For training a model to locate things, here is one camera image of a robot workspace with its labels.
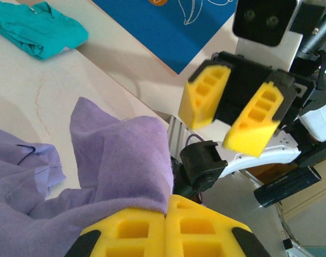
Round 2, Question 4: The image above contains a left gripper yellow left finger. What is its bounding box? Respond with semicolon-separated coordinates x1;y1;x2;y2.
63;207;168;257

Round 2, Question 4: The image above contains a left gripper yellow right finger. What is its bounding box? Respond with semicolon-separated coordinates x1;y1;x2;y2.
164;194;272;257

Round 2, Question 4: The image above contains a purple t-shirt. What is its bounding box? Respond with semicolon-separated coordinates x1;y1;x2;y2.
0;96;176;257

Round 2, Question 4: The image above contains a teal t-shirt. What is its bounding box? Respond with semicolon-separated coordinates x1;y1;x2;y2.
0;0;89;61

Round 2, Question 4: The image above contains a white table cover sheet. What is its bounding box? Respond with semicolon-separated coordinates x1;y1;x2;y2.
0;0;174;201

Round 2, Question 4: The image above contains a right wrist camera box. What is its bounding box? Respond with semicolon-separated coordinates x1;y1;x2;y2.
231;0;304;73

